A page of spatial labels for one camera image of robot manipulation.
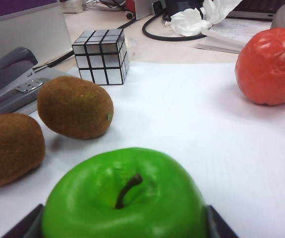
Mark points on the silver metal stand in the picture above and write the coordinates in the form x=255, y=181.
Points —
x=144, y=7

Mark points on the loose printed documents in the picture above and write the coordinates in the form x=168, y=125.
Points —
x=231, y=32

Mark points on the crumpled white tissue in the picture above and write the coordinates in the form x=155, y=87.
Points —
x=189, y=19

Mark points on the grey laptop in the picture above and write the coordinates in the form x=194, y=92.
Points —
x=256, y=7

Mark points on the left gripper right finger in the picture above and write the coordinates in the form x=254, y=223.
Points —
x=219, y=225

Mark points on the silver mirror cube puzzle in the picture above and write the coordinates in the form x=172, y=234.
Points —
x=97, y=62

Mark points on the small white adapter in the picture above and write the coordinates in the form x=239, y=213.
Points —
x=73, y=6

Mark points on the plain brown fuzzy kiwi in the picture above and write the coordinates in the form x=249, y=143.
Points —
x=8, y=148

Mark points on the brown kiwi with green mark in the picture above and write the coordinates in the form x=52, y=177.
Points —
x=73, y=109

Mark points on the green plastic apple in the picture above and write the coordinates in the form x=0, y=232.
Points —
x=82, y=210

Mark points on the frosted glass desk partition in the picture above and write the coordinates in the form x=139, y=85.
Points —
x=33, y=42

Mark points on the white paper sheet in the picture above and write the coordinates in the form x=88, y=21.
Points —
x=182, y=124

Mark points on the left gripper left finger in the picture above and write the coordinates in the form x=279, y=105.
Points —
x=30, y=223

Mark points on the orange red toy fruit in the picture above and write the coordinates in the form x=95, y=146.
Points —
x=268, y=69

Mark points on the grey stapler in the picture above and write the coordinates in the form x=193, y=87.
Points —
x=8, y=91

